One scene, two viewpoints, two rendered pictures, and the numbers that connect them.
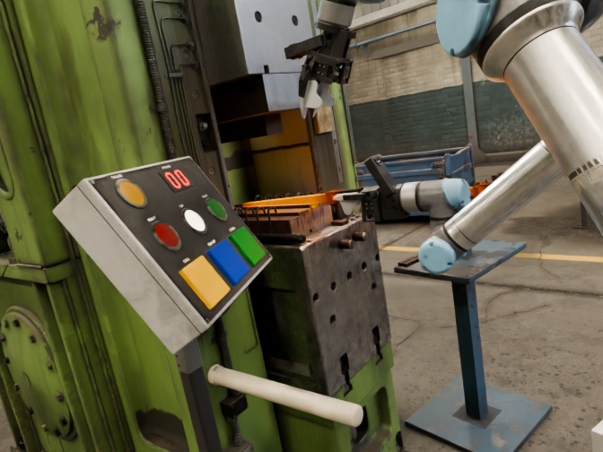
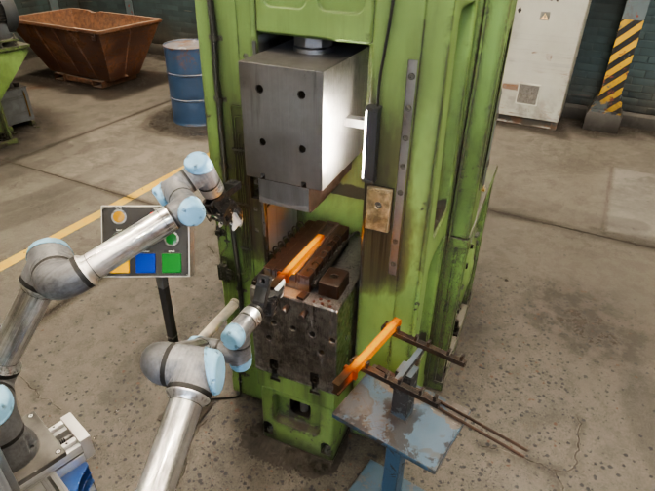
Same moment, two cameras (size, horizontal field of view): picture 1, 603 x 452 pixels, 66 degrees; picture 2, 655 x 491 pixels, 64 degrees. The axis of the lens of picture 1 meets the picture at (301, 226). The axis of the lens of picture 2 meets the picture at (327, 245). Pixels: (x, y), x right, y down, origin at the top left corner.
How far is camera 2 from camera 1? 2.16 m
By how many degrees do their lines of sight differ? 69
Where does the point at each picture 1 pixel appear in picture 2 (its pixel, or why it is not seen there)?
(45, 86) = not seen: hidden behind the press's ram
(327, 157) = (376, 247)
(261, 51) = (260, 164)
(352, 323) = (288, 353)
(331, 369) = (260, 358)
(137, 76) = (215, 145)
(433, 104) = not seen: outside the picture
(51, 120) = not seen: hidden behind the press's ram
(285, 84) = (280, 190)
